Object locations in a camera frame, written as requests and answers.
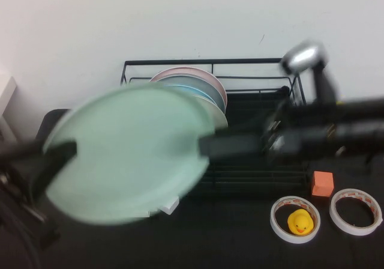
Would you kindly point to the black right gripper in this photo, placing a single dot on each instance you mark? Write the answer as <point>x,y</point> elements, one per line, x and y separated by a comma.
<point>282,140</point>

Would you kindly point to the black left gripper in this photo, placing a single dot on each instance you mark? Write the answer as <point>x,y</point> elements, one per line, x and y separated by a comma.
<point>18,185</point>

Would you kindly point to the mint green plate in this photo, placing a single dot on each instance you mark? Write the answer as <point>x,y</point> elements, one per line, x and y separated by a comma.
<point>129,149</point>

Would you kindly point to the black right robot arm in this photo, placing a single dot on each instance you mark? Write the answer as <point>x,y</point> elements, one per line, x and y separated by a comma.
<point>354,125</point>

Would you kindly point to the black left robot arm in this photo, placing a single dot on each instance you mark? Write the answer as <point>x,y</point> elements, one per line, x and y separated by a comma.
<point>18,239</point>

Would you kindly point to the cream white plate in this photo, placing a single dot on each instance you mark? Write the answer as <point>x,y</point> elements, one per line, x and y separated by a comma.
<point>220,117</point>

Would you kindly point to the grey plate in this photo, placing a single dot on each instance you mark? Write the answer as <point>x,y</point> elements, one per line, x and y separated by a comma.
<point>207,90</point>

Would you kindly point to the blue plate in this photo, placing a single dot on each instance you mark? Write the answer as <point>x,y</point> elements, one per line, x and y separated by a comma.
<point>195,91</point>

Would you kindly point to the pink plate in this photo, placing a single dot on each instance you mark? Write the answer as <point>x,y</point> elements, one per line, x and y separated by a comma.
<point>210,77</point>

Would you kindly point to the black plastic drip tray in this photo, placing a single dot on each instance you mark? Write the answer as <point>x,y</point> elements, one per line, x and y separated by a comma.
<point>240,179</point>

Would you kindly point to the small white foam block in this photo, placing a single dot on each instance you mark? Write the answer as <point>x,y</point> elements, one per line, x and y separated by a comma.
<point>171,206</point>

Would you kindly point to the white double-sided tape roll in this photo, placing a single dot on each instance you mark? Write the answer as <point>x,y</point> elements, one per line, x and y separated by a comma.
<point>276,227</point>
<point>334,218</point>

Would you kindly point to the orange cube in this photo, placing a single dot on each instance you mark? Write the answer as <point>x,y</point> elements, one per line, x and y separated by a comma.
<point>322,185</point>

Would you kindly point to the yellow rubber duck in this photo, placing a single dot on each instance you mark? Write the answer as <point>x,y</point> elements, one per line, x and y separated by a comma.
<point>300,224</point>

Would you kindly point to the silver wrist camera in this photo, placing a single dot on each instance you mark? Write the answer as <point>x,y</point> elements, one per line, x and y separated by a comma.
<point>303,56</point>

